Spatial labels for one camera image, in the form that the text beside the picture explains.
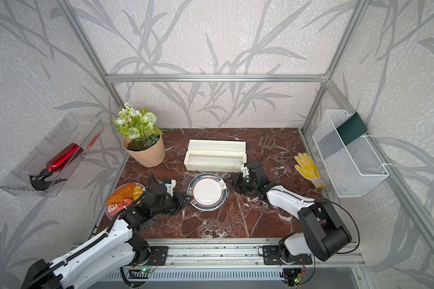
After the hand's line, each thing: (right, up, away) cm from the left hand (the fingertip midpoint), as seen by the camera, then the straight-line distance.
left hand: (195, 199), depth 77 cm
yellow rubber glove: (+61, +9, +24) cm, 66 cm away
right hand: (+13, +6, +7) cm, 16 cm away
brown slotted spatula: (+40, +25, +34) cm, 58 cm away
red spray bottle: (-48, +11, -18) cm, 53 cm away
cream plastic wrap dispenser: (+7, +18, +21) cm, 28 cm away
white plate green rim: (+6, +1, +6) cm, 8 cm away
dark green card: (+67, +30, -2) cm, 73 cm away
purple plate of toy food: (-38, -2, +9) cm, 39 cm away
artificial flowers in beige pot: (-27, +27, +7) cm, 39 cm away
